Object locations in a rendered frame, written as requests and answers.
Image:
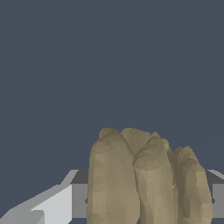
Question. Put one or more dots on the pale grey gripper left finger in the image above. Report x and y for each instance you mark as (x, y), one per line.
(55, 201)

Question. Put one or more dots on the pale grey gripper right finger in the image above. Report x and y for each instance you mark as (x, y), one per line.
(218, 196)

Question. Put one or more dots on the tan lumpy object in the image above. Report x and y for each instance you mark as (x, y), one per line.
(145, 180)

